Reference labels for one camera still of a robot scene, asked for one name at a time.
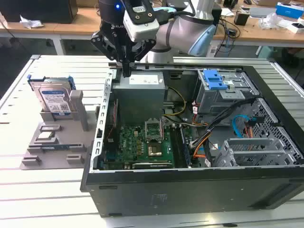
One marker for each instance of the grey parts rack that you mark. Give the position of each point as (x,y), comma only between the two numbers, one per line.
(69,135)

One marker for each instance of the grey power supply unit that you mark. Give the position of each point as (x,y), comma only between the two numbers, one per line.
(137,97)

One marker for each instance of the metal disk bay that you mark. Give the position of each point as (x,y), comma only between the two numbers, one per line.
(251,145)

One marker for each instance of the clear plastic bag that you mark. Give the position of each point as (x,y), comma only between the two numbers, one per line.
(270,21)

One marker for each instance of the hard disk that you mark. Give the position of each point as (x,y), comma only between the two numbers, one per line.
(54,102)

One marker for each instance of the blue plastic cage latch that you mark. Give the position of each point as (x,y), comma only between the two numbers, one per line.
(213,79)

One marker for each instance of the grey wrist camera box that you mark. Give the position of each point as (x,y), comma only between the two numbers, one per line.
(142,29)

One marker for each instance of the metal drive cage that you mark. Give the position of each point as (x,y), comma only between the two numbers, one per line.
(213,102)

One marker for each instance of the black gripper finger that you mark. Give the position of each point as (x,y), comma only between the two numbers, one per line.
(104,45)
(145,48)

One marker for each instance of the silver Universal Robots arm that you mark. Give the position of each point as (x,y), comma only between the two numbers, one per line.
(178,28)

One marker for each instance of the black RAM slot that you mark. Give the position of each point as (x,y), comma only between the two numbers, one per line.
(176,147)

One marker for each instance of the wooden desk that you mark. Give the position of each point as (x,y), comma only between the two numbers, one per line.
(78,28)

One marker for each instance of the CPU socket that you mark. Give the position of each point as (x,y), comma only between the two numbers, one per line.
(154,151)

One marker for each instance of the black open PC case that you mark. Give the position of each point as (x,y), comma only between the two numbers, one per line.
(190,190)

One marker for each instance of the black graphics card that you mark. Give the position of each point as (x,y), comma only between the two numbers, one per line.
(152,165)

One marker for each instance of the white open box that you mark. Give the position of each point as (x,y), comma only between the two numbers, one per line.
(295,27)

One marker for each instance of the green motherboard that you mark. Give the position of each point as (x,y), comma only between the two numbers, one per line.
(129,142)

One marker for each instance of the silver CPU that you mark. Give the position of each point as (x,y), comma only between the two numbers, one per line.
(46,135)

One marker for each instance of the blue cardboard box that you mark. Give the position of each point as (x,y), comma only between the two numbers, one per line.
(289,10)

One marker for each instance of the blue RAM stick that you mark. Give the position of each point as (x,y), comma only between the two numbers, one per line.
(186,147)

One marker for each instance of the small black box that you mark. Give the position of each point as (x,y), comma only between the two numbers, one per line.
(241,19)

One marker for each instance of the black tower box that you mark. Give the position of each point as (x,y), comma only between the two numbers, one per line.
(217,16)

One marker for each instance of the crumpled white paper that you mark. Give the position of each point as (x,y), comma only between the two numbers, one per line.
(31,22)

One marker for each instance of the pale green cabinet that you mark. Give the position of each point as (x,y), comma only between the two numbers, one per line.
(268,51)

